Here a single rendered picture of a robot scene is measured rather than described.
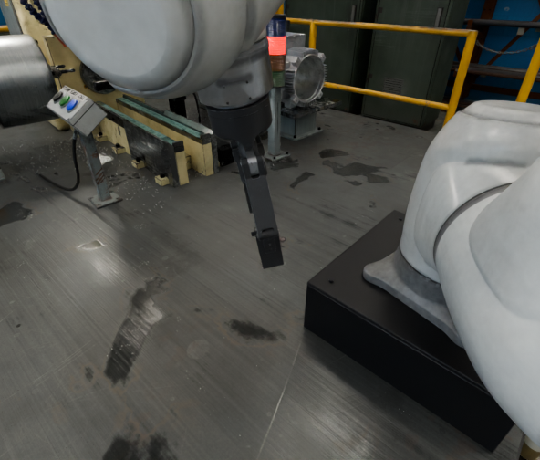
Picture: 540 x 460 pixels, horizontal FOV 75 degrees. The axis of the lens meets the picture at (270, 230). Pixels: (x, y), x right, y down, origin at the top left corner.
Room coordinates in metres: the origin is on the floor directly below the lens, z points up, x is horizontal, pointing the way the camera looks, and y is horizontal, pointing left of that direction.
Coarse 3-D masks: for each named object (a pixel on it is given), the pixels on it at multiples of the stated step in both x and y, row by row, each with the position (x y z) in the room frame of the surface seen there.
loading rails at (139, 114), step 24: (120, 120) 1.16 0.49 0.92; (144, 120) 1.27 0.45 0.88; (168, 120) 1.16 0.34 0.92; (192, 120) 1.11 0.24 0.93; (120, 144) 1.20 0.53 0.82; (144, 144) 1.03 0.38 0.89; (168, 144) 0.92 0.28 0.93; (192, 144) 1.03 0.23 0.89; (216, 144) 1.02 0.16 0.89; (168, 168) 0.93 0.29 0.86; (192, 168) 1.04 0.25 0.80; (216, 168) 1.02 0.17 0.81
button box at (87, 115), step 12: (72, 96) 0.84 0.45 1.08; (84, 96) 0.80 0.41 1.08; (48, 108) 0.86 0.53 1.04; (60, 108) 0.82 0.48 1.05; (84, 108) 0.77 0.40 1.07; (96, 108) 0.79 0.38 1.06; (72, 120) 0.75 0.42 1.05; (84, 120) 0.77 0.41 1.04; (96, 120) 0.79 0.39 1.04; (84, 132) 0.76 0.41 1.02
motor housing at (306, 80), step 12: (300, 48) 1.34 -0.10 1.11; (312, 48) 1.32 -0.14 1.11; (288, 60) 1.32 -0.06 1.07; (312, 60) 1.39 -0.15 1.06; (288, 72) 1.28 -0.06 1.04; (300, 72) 1.45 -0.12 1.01; (312, 72) 1.41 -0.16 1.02; (324, 72) 1.36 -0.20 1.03; (288, 84) 1.27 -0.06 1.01; (300, 84) 1.43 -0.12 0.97; (312, 84) 1.39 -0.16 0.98; (300, 96) 1.37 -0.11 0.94; (312, 96) 1.35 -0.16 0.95
